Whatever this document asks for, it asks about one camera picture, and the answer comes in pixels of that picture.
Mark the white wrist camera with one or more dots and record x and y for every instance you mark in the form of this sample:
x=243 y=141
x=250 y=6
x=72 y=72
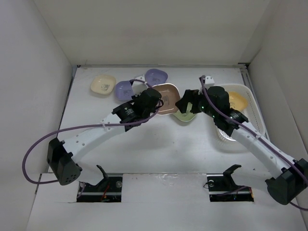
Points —
x=207 y=81
x=138 y=85

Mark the white plastic bin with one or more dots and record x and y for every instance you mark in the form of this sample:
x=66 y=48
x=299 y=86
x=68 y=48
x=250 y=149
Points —
x=250 y=109

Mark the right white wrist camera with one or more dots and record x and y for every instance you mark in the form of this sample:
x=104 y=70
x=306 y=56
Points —
x=207 y=81

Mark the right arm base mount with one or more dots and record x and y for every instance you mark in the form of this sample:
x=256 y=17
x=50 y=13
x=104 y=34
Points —
x=222 y=188

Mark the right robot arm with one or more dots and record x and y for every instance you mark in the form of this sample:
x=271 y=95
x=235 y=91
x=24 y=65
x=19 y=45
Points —
x=285 y=177

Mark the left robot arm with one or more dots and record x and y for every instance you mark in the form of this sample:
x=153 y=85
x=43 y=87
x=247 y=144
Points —
x=63 y=156

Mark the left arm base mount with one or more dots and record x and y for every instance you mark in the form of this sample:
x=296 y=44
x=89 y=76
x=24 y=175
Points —
x=108 y=190

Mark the cream panda plate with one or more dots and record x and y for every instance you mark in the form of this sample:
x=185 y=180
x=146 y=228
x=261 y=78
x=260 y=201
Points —
x=103 y=84

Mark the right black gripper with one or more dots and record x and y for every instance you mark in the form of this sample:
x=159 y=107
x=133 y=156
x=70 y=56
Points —
x=190 y=95

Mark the brown panda plate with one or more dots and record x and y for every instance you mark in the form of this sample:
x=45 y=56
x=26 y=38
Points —
x=170 y=95

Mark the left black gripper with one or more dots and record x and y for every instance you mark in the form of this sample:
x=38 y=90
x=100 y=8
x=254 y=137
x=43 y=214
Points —
x=134 y=97

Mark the green panda plate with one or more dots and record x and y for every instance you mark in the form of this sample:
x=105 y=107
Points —
x=187 y=116

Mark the purple panda plate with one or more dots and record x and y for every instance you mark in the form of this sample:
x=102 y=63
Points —
x=156 y=77
x=123 y=91

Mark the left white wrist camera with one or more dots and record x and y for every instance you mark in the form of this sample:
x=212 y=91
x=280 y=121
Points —
x=138 y=85

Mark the yellow panda plate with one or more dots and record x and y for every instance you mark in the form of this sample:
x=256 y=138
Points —
x=237 y=101

